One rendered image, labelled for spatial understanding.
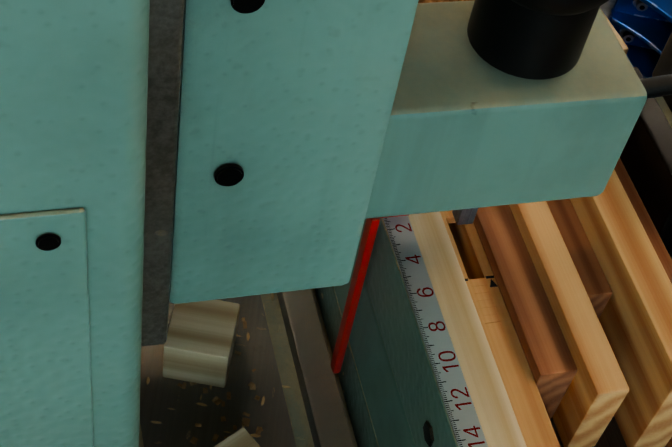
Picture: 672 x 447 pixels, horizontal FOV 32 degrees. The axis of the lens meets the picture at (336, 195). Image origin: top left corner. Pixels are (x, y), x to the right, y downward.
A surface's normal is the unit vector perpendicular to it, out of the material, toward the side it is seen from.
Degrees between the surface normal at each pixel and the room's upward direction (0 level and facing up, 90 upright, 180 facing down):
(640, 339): 90
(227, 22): 90
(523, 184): 90
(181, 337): 0
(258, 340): 0
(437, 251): 0
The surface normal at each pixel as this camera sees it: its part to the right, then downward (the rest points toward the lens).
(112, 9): 0.23, 0.76
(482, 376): 0.14, -0.65
